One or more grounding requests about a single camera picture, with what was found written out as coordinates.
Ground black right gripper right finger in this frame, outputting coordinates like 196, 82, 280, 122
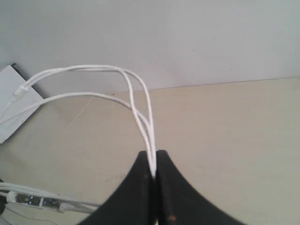
156, 150, 243, 225

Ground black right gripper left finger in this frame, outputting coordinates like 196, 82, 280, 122
81, 151, 156, 225

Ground white wired earphones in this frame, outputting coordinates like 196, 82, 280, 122
0, 65, 157, 214

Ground white box on table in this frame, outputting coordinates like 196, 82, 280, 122
0, 63, 43, 143

